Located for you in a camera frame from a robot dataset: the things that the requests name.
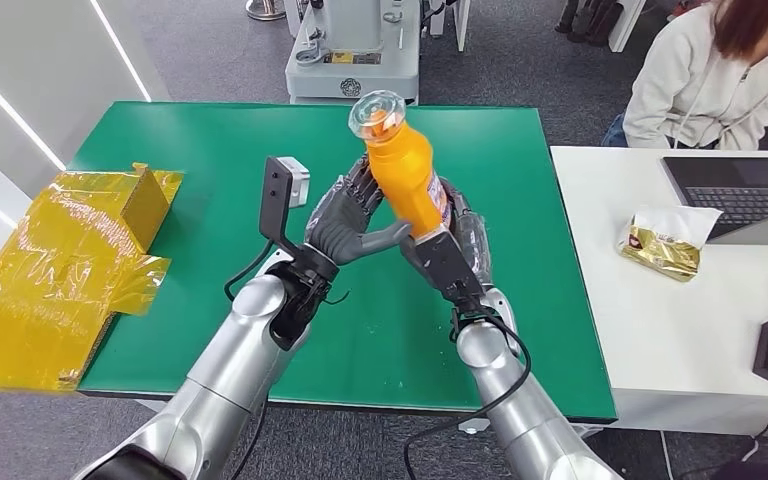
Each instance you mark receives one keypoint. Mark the yellow taped cardboard box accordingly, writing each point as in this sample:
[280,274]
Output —
[46,285]

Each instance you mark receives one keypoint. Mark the black boots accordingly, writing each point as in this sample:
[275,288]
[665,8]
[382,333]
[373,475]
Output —
[589,23]

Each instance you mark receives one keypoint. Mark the grey machine base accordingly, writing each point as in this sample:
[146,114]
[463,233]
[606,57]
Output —
[357,73]

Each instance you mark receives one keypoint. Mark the gold and white snack packet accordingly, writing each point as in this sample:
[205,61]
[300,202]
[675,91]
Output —
[662,250]

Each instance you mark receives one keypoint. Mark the dark grey laptop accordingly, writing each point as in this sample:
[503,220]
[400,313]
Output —
[742,189]

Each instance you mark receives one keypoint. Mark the chrome stand base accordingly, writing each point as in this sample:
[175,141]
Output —
[266,10]

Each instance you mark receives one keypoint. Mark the white table foot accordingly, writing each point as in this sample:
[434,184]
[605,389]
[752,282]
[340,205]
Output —
[469,429]

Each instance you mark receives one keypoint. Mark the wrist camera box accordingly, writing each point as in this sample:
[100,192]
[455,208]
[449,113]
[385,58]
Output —
[274,199]
[444,265]

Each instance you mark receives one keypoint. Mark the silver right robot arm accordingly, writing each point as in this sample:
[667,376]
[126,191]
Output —
[523,417]

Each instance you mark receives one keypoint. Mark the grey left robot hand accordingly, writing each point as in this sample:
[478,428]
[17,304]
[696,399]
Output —
[338,225]

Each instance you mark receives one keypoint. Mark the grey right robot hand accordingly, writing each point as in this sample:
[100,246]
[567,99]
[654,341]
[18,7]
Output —
[473,238]

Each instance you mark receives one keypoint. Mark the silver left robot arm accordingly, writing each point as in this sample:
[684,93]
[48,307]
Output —
[232,371]

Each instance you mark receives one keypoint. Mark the white furniture panel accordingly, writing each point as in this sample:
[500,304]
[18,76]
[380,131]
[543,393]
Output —
[626,26]

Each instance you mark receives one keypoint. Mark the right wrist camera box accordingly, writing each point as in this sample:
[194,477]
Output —
[444,265]

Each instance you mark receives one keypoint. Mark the orange plastic bottle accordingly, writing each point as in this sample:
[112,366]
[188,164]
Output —
[404,179]

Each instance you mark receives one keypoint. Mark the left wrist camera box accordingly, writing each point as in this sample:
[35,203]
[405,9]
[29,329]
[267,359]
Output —
[274,199]

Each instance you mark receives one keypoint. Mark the person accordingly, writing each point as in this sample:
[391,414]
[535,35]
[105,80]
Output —
[682,86]

